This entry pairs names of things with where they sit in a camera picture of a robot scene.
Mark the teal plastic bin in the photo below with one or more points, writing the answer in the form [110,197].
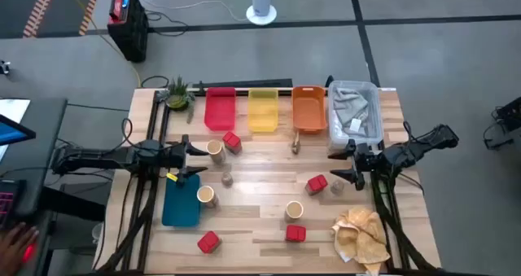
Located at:
[181,207]

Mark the orange plastic bin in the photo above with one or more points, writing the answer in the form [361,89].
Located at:
[309,111]

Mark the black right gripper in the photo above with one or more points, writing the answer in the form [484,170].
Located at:
[366,160]

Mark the yellow plastic bin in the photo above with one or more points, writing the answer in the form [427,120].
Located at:
[263,111]

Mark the yellow patterned cloth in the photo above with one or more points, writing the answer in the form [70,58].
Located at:
[362,235]

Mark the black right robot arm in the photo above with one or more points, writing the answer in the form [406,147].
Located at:
[423,145]

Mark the grey cloth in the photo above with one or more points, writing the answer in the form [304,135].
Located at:
[350,105]

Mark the yellow tape tag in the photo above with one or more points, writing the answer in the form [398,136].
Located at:
[172,177]

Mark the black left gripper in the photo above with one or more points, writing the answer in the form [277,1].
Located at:
[177,156]

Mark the furikake jar with bamboo lid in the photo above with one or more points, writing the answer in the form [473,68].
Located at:
[206,195]
[294,210]
[215,150]

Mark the red-pink plastic bin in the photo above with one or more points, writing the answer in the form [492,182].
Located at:
[220,111]

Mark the black desk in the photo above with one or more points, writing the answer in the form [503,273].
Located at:
[45,125]

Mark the potted succulent plant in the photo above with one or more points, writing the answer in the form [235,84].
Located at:
[178,97]

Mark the black keyboard with pink keys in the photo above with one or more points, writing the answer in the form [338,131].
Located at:
[8,202]

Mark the red computer mouse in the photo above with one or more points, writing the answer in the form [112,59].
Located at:
[28,253]

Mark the red block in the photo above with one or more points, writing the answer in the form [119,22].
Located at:
[316,184]

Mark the black case with red top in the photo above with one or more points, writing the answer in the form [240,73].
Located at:
[130,27]

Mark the black rail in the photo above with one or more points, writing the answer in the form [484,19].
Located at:
[244,83]

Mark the small glass spice jar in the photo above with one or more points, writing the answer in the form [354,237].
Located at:
[337,186]
[226,179]

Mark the wooden brush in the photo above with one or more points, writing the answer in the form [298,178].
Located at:
[296,145]

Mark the computer monitor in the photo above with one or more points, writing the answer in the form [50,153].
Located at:
[12,131]

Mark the clear plastic storage bin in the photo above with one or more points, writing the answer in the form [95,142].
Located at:
[376,105]

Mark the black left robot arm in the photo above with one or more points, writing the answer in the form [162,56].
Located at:
[102,158]

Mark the person's hand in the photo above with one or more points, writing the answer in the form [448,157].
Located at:
[14,247]

